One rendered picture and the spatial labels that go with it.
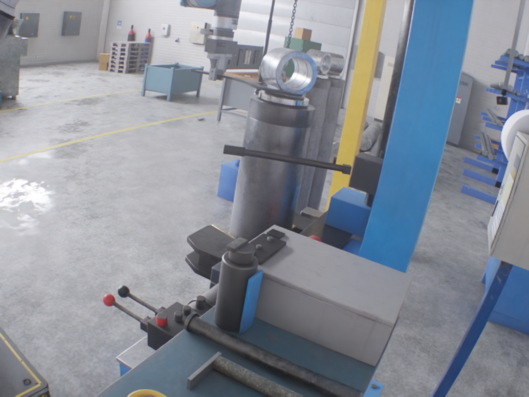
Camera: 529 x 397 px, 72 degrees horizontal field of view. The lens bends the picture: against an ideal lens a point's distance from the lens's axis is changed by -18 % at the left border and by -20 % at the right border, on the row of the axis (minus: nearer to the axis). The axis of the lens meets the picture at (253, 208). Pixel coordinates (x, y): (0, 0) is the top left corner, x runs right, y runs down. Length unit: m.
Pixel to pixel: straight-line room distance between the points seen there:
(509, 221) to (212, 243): 0.99
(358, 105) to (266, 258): 3.04
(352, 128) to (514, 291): 2.04
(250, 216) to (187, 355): 0.67
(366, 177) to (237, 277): 0.53
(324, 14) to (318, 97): 10.04
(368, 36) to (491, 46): 8.28
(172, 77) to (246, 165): 7.87
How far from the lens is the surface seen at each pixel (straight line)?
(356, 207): 1.48
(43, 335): 2.56
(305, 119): 1.35
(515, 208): 1.42
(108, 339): 2.51
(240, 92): 7.51
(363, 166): 1.24
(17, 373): 1.91
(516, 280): 3.43
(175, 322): 1.05
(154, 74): 9.52
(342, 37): 12.43
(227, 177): 4.35
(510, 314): 3.56
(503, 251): 1.46
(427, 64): 1.18
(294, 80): 1.45
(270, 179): 1.37
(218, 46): 1.49
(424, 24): 1.19
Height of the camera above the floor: 1.68
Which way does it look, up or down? 23 degrees down
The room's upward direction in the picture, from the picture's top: 10 degrees clockwise
